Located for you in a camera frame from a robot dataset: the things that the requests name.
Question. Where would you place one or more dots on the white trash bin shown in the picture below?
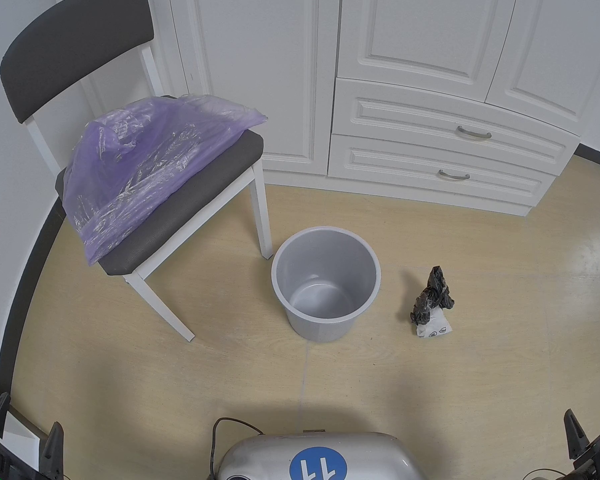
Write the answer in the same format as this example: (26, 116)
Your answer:
(320, 325)

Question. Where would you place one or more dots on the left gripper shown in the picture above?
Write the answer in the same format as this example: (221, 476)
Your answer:
(0, 463)

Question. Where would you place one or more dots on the white wardrobe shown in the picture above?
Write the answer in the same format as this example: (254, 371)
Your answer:
(405, 18)

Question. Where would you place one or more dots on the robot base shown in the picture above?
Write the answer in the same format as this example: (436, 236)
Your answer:
(320, 455)

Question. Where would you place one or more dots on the white chair with grey cushions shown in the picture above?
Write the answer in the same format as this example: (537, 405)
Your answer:
(80, 33)

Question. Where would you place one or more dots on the purple plastic bag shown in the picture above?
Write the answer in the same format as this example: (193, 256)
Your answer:
(145, 158)

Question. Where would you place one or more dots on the crumpled white printed paper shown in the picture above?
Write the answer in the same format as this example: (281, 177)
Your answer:
(435, 330)

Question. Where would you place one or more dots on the black plastic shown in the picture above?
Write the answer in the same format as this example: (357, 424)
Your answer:
(432, 293)

